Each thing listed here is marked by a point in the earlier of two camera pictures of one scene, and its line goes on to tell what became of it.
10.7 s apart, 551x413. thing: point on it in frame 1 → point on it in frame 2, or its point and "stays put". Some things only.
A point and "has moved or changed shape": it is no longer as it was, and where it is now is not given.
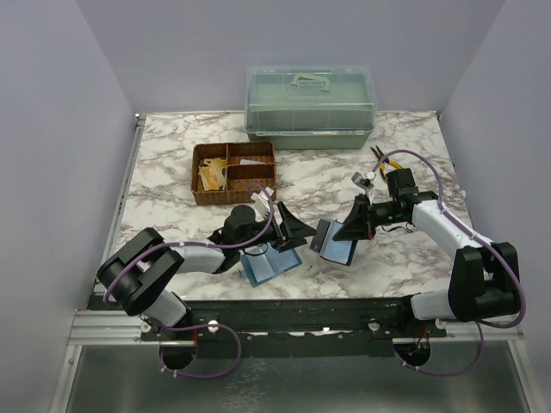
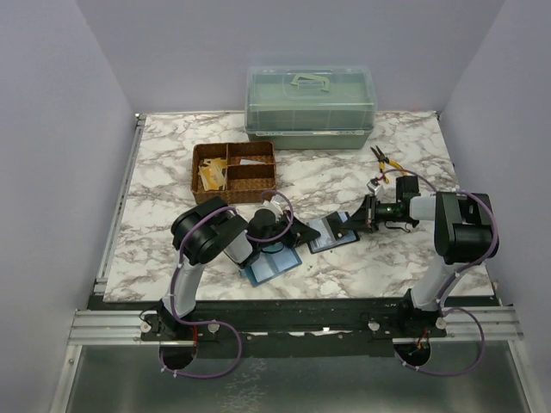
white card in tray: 250,162 stays put
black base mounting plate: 297,328 stays put
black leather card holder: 323,243 has moved or changed shape
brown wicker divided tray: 222,173 stays put
